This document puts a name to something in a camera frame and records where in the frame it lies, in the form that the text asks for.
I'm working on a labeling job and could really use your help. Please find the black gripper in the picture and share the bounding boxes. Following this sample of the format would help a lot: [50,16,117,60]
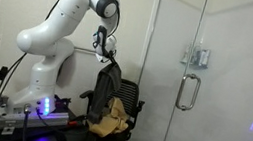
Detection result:
[101,50,119,66]

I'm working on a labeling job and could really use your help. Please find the gray towel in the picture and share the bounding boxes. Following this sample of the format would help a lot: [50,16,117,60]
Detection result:
[85,59,125,127]

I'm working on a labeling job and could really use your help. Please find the yellow towel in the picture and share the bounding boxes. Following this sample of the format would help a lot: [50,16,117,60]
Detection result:
[85,93,133,141]

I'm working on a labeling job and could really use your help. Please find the black mesh office chair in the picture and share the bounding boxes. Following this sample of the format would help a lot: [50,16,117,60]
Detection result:
[73,71,149,141]

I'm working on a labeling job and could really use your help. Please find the glass shower door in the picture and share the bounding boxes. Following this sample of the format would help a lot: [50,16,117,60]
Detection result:
[160,0,253,141]

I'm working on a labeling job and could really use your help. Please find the blue purple clamp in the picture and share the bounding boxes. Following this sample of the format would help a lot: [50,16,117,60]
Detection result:
[53,94,73,108]

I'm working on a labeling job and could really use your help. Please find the shower caddy shelf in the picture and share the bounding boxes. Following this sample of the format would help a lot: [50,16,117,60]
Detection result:
[179,43,213,72]

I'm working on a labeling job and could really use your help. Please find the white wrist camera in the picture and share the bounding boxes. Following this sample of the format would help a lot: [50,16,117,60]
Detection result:
[93,51,111,65]

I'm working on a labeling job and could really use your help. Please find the black orange handled pliers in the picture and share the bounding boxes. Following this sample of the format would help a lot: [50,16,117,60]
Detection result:
[67,112,89,130]

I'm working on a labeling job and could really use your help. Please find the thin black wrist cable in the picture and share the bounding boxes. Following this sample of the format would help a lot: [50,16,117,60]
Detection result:
[43,0,125,41]

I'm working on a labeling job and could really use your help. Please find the metal shower door handle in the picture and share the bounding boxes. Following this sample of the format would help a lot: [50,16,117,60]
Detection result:
[173,71,204,114]

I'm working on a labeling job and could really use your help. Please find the black base power cable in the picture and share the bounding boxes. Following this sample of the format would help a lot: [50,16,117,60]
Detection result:
[32,109,94,141]
[19,103,33,141]

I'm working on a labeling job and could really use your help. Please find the aluminum mounting rail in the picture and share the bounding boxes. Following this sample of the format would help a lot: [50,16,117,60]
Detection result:
[0,101,71,141]

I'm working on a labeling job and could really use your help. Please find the black cable bundle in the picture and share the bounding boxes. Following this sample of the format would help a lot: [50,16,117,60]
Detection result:
[0,48,29,123]

